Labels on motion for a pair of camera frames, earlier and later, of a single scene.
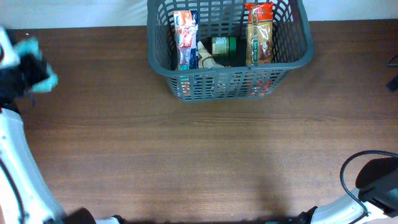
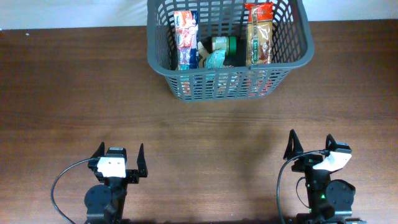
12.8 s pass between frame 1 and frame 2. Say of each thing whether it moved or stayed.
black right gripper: moved
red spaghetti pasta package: stayed
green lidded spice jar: stayed
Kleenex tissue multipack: stayed
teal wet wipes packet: moved
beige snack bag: stayed
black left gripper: moved
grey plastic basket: stayed
